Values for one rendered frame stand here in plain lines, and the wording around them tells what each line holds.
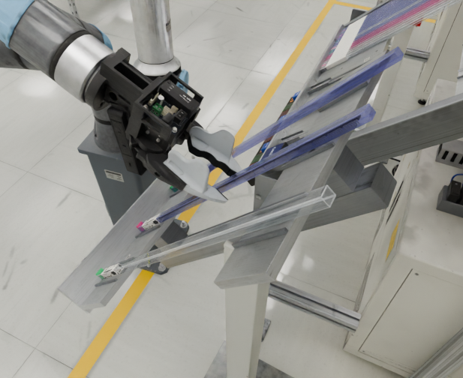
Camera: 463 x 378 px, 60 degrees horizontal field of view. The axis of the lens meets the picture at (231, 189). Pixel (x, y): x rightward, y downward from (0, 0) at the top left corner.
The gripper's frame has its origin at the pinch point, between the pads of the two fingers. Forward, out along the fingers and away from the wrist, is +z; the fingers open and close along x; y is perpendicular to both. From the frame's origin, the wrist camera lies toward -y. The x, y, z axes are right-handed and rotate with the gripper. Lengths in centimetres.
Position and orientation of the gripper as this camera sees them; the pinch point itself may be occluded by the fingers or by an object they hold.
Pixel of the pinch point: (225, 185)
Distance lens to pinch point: 52.9
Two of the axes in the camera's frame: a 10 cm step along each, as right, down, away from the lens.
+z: 8.0, 6.1, 0.4
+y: 3.8, -4.5, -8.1
